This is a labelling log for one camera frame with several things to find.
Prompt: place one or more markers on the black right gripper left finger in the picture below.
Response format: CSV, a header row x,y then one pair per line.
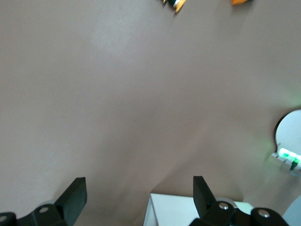
x,y
73,200

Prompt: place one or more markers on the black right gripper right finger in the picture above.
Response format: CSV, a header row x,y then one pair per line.
x,y
202,197

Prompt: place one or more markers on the orange cap push button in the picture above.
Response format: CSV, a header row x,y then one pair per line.
x,y
177,3

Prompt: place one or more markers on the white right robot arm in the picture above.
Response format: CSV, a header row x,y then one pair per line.
x,y
290,131

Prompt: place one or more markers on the white drawer cabinet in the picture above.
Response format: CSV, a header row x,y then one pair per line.
x,y
169,209

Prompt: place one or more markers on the brown table mat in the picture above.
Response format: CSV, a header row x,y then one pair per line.
x,y
117,94

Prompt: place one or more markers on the orange and black box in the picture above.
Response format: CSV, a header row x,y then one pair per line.
x,y
240,2

